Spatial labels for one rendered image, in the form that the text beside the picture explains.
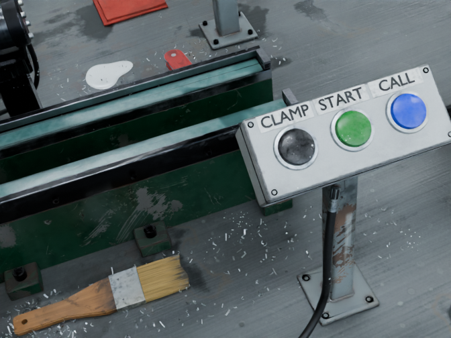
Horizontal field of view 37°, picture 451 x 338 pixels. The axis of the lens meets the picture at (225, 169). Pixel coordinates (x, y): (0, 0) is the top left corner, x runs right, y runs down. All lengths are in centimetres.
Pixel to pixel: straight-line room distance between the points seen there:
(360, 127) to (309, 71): 50
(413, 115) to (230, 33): 61
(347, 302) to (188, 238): 21
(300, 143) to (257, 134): 4
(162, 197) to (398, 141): 34
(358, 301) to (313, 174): 25
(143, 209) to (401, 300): 31
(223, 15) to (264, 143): 59
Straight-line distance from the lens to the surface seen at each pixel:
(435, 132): 58
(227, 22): 112
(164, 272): 80
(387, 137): 57
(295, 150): 54
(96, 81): 109
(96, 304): 79
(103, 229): 82
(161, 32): 118
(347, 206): 64
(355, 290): 77
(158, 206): 81
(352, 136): 55
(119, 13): 123
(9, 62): 87
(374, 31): 113
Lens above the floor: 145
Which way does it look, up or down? 46 degrees down
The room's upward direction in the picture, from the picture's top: 9 degrees counter-clockwise
